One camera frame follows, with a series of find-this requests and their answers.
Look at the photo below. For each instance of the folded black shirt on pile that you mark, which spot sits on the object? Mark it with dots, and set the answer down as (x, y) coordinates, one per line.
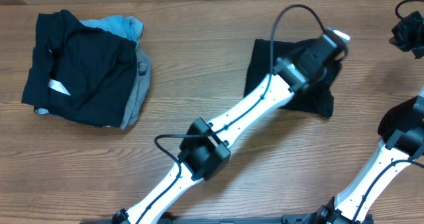
(62, 30)

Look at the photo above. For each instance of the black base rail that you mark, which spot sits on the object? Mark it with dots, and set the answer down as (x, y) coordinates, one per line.
(285, 219)

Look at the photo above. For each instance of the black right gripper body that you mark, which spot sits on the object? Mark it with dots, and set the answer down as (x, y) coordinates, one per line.
(407, 35)

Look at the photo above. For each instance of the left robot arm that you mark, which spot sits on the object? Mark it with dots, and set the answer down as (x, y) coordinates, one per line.
(206, 147)

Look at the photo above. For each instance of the folded grey garment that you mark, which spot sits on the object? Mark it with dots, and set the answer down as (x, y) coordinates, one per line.
(139, 88)

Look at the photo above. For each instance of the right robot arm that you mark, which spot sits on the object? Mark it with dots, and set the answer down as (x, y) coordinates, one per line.
(400, 145)

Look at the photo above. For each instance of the folded light blue garment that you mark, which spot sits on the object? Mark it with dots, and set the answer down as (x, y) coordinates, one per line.
(126, 27)

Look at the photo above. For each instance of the black t-shirt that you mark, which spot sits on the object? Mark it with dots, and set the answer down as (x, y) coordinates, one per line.
(318, 100)

